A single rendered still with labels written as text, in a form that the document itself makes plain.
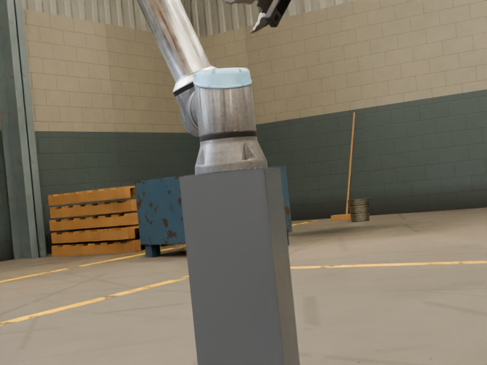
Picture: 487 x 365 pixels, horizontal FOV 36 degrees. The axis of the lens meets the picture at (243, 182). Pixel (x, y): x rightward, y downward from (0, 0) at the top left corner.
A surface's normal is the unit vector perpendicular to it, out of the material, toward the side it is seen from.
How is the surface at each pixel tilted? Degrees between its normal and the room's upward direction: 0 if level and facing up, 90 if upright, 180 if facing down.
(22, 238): 90
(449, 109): 90
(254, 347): 90
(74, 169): 90
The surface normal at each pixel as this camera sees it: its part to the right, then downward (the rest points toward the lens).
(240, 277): -0.22, 0.01
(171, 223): -0.70, 0.07
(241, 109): 0.55, -0.06
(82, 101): 0.83, -0.09
